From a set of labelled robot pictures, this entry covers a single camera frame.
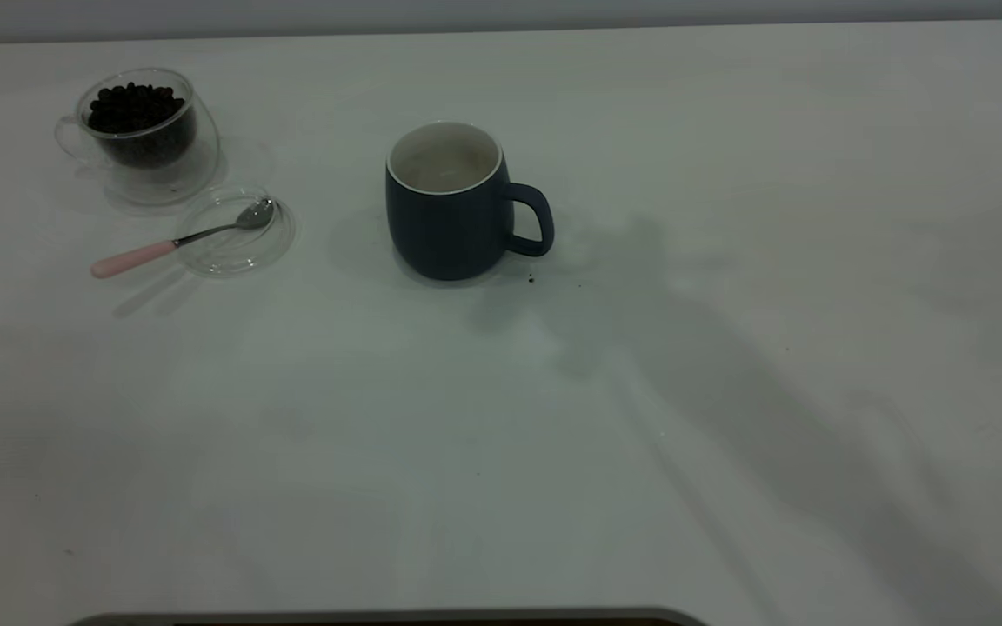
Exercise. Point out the dark grey ceramic mug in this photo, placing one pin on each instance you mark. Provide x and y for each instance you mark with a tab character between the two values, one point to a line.
444	230

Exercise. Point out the pile of coffee beans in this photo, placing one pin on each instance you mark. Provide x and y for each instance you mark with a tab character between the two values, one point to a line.
136	113

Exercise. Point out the clear double-wall glass cup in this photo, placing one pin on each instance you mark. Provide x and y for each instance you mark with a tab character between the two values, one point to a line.
192	165

